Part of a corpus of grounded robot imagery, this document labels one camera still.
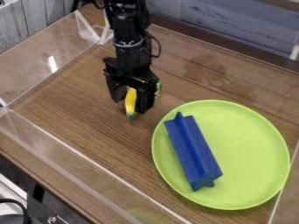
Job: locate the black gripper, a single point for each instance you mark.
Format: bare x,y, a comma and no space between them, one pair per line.
128,70

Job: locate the yellow toy banana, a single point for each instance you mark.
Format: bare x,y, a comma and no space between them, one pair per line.
130,104

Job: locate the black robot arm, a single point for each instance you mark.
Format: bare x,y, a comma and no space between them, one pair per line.
128,19

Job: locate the green round plate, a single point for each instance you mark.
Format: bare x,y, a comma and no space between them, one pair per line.
248,148

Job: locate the blue plastic block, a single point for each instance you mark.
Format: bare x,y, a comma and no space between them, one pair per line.
198,164

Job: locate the clear acrylic corner bracket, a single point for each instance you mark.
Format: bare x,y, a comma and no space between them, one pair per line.
93,33

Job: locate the clear acrylic front wall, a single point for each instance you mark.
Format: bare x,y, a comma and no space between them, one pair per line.
90,189

